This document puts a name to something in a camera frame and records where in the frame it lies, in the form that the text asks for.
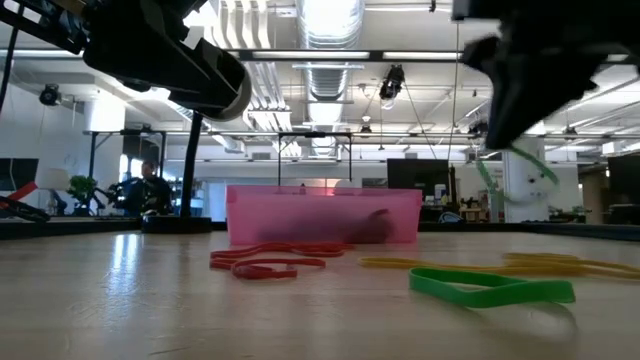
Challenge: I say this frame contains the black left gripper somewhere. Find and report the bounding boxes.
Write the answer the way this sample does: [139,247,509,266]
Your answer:
[82,0,248,109]

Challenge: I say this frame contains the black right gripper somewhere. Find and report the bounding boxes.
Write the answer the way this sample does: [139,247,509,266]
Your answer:
[452,0,640,150]

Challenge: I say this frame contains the green rubber band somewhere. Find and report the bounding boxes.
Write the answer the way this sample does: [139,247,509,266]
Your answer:
[408,266,577,309]
[474,144,560,202]

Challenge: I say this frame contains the yellow rubber band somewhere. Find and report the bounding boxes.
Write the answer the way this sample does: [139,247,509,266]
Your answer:
[502,251,640,281]
[357,255,586,279]

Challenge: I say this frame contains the pink plastic bin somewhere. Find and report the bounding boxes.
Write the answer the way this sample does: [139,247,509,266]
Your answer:
[225,185,424,246]

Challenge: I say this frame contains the white round pillar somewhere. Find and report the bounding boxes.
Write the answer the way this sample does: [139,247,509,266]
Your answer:
[501,137,549,224]

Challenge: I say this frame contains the person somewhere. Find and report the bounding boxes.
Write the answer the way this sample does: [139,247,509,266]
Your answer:
[107,158,175,218]

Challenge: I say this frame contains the black hanging ceiling spotlight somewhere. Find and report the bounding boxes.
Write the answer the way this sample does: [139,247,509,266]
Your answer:
[38,83,63,108]
[378,63,406,102]

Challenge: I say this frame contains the black computer monitor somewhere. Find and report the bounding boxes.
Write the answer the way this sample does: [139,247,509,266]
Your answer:
[387,158,451,191]

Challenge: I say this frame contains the green potted room plant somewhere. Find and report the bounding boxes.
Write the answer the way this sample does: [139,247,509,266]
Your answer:
[67,174,100,217]

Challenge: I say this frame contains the white table lamp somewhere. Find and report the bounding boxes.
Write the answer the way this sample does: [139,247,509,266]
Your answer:
[34,167,70,216]

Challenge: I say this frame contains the red strip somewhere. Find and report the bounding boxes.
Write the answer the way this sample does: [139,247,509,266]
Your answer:
[0,181,36,209]

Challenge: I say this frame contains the black clamp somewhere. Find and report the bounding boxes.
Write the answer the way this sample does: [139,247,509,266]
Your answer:
[0,195,50,223]

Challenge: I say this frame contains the black frame stand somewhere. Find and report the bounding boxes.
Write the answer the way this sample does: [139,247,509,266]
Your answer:
[276,131,354,190]
[82,128,169,179]

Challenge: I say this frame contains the silver ceiling air duct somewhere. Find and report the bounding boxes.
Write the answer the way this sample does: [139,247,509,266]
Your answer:
[294,0,367,101]

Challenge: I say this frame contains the black overhead frame bar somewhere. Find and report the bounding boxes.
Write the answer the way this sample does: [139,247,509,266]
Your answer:
[0,48,640,64]

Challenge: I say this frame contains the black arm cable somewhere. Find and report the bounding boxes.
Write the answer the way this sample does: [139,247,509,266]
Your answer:
[0,27,21,116]

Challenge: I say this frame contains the dark wall screen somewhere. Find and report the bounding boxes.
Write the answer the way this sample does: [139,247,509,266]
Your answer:
[0,157,40,193]

